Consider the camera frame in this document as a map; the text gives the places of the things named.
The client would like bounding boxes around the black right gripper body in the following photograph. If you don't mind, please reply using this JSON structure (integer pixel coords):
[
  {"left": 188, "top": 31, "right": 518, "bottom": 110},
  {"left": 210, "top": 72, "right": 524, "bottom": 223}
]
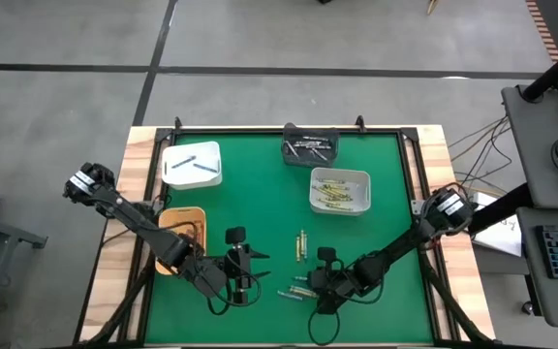
[{"left": 309, "top": 246, "right": 360, "bottom": 316}]

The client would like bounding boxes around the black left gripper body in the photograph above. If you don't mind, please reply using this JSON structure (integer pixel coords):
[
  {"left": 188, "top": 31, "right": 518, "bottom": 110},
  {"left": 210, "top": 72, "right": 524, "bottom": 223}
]
[{"left": 195, "top": 226, "right": 254, "bottom": 306}]

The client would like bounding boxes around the yellow-green crayons back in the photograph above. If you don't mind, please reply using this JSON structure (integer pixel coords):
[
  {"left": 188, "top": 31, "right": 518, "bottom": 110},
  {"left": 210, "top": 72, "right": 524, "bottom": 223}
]
[{"left": 321, "top": 188, "right": 353, "bottom": 203}]

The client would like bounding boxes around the yellow plastic bin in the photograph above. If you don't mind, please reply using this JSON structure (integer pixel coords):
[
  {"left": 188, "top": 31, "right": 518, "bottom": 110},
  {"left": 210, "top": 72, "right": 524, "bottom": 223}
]
[{"left": 156, "top": 206, "right": 207, "bottom": 276}]

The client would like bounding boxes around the white plastic bin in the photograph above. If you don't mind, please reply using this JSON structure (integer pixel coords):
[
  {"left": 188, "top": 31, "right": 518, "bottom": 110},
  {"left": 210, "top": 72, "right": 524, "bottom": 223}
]
[{"left": 161, "top": 140, "right": 224, "bottom": 191}]

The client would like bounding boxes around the pale grey plastic bin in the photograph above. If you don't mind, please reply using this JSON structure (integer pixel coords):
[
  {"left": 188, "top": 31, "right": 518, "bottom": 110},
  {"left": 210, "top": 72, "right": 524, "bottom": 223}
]
[{"left": 309, "top": 167, "right": 372, "bottom": 216}]

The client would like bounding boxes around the dark grey plastic bin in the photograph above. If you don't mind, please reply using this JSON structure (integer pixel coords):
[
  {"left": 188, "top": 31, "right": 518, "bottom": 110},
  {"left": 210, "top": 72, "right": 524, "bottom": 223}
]
[{"left": 282, "top": 122, "right": 342, "bottom": 169}]

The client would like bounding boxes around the white paper sheet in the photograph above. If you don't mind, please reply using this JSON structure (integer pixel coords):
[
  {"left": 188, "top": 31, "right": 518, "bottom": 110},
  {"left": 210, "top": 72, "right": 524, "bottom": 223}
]
[{"left": 471, "top": 191, "right": 523, "bottom": 258}]

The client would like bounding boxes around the black support bar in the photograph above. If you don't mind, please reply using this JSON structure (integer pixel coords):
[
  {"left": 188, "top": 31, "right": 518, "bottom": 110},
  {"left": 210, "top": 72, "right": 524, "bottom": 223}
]
[{"left": 467, "top": 183, "right": 535, "bottom": 234}]

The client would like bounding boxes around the grey side desk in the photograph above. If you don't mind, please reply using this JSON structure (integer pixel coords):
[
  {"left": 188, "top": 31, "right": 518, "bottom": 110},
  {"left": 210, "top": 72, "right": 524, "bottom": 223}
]
[{"left": 515, "top": 206, "right": 558, "bottom": 331}]

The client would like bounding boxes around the grey metal table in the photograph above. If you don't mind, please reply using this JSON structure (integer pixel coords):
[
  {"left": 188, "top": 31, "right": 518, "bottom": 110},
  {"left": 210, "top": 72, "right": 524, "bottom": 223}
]
[{"left": 0, "top": 208, "right": 48, "bottom": 335}]

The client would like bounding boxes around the grey equipment cart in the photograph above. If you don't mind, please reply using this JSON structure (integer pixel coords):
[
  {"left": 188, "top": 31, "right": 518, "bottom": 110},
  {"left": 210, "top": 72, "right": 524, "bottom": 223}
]
[{"left": 501, "top": 84, "right": 558, "bottom": 210}]

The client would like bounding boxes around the black pole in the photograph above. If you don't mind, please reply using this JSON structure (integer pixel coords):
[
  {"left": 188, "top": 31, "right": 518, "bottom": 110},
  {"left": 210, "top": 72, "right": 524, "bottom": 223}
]
[{"left": 520, "top": 36, "right": 558, "bottom": 104}]

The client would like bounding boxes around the orange striped floor tape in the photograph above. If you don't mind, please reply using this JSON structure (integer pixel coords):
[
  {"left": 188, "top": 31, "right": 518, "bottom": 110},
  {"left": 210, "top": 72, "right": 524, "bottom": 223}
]
[{"left": 525, "top": 0, "right": 558, "bottom": 63}]

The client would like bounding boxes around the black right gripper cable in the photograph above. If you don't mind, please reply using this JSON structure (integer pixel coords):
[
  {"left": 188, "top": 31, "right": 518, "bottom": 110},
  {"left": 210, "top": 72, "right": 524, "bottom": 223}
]
[{"left": 306, "top": 290, "right": 346, "bottom": 347}]

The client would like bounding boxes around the black floor cable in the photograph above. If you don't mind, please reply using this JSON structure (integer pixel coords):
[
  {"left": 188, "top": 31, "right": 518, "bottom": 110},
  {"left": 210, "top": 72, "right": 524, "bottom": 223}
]
[
  {"left": 448, "top": 115, "right": 509, "bottom": 149},
  {"left": 451, "top": 123, "right": 512, "bottom": 195}
]

